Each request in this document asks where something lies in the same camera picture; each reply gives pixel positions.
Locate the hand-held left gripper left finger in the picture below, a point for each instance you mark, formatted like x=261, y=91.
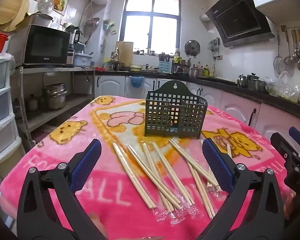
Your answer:
x=87, y=160

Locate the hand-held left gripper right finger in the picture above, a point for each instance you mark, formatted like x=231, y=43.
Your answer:
x=216, y=162

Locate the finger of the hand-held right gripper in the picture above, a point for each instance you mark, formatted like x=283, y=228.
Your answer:
x=280, y=142
x=298, y=135

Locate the pile of chopsticks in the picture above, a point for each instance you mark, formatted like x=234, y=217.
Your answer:
x=133, y=176

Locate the dark green utensil holder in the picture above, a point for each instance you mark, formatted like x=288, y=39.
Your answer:
x=183, y=88

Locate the person's right hand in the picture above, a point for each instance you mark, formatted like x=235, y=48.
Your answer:
x=290, y=205

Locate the person's left hand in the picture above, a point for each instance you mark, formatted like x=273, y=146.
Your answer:
x=98, y=223

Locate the black kitchen countertop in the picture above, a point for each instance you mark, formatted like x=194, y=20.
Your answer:
x=285, y=107

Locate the plastic bag of vegetables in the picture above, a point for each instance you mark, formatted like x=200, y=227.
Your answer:
x=281, y=88

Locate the small steel pot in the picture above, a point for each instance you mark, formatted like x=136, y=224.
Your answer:
x=260, y=85

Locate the steel kettle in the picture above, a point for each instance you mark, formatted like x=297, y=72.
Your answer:
x=252, y=82

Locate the stack of steel pots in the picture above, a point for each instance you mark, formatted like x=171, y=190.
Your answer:
x=55, y=97

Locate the steel teapot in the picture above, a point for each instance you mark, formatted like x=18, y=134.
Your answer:
x=241, y=81

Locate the pink printed blanket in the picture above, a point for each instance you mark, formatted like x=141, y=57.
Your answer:
x=130, y=220

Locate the white base cabinets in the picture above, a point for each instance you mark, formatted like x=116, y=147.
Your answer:
x=110, y=87

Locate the yellow oil bottle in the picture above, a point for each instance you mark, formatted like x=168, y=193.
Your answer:
x=207, y=71

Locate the red packet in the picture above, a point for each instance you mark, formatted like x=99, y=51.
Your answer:
x=100, y=68

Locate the steel stock pot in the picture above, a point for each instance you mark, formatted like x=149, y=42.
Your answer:
x=194, y=73

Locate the blue hanging bin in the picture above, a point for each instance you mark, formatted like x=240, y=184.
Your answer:
x=137, y=82

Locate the grey storage shelf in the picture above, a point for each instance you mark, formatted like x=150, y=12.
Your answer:
x=52, y=69

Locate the blue dish drainer box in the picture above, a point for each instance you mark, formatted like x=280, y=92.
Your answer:
x=82, y=60

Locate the wood pattern appliance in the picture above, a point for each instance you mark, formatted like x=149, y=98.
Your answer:
x=70, y=58

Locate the cream ceramic pot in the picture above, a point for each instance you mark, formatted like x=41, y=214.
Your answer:
x=135, y=68

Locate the spice rack with bottles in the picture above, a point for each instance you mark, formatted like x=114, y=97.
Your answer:
x=181, y=62

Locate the plastic drawer unit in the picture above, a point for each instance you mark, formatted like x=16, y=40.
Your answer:
x=0, y=100

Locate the steel faucet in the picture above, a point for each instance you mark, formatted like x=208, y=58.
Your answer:
x=114, y=55

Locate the light blue knife block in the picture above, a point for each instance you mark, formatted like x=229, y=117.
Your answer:
x=164, y=67

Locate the wooden cutting board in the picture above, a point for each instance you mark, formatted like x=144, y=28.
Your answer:
x=124, y=51

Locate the steel pot lid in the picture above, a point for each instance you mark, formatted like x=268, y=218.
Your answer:
x=192, y=48

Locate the black microwave oven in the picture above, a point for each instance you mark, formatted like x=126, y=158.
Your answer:
x=47, y=45

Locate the black blender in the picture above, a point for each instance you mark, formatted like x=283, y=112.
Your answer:
x=73, y=36

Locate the black range hood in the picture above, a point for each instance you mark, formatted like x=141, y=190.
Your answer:
x=237, y=17

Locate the hanging copper pan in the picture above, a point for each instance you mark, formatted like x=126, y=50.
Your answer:
x=92, y=22

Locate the dark framed window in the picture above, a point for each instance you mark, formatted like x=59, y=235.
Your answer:
x=140, y=30

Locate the steel pot with lid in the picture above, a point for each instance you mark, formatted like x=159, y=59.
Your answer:
x=40, y=20

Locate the clear glass pot lid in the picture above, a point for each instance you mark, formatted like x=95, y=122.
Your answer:
x=45, y=3

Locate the wall socket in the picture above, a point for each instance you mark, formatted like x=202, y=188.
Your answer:
x=219, y=57

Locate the teal wall holder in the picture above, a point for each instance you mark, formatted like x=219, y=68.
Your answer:
x=107, y=26

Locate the wall switch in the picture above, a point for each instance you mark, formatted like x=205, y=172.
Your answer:
x=58, y=20

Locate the silver exhaust duct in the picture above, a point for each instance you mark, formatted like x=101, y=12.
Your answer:
x=204, y=17

